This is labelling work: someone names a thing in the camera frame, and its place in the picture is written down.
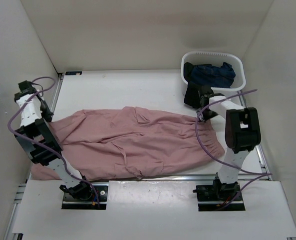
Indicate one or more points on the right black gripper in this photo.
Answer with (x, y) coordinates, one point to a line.
(206, 118)

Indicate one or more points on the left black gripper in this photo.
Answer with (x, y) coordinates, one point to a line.
(47, 115)

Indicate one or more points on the pink trousers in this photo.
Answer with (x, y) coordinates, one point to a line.
(135, 142)

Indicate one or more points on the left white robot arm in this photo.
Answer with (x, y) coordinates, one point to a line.
(32, 130)

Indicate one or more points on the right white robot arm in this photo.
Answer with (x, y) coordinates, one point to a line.
(242, 135)

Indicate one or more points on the black trousers over basket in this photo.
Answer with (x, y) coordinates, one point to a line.
(194, 95)

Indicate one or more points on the blue trousers in basket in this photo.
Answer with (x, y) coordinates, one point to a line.
(220, 77)

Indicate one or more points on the white plastic basket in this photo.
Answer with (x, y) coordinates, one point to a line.
(216, 59)

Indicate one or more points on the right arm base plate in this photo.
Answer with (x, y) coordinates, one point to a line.
(212, 199)

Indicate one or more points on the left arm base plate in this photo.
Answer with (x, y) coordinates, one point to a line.
(88, 202)

